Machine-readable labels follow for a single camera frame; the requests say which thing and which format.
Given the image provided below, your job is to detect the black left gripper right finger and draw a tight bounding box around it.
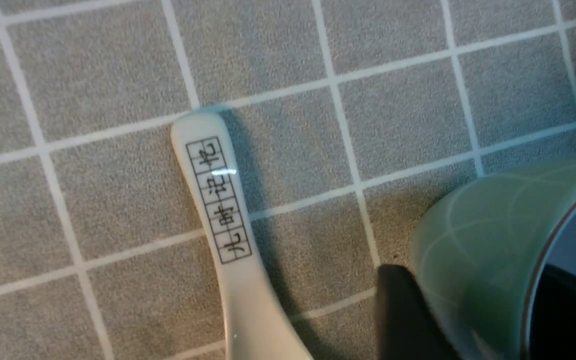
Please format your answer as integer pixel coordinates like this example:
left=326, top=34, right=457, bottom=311
left=529, top=264, right=576, bottom=360

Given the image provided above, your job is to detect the pale green cup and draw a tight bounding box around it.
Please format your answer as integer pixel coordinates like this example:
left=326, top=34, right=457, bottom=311
left=410, top=156, right=576, bottom=360

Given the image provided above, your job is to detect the small printed white spoon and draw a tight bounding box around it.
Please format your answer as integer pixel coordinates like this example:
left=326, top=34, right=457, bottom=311
left=171, top=112, right=313, bottom=360

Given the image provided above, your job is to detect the grey checked tablecloth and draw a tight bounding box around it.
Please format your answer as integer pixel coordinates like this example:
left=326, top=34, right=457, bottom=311
left=0, top=0, right=576, bottom=360

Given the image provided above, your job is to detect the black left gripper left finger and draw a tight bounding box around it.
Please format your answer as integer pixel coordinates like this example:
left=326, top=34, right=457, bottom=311
left=375, top=264, right=460, bottom=360

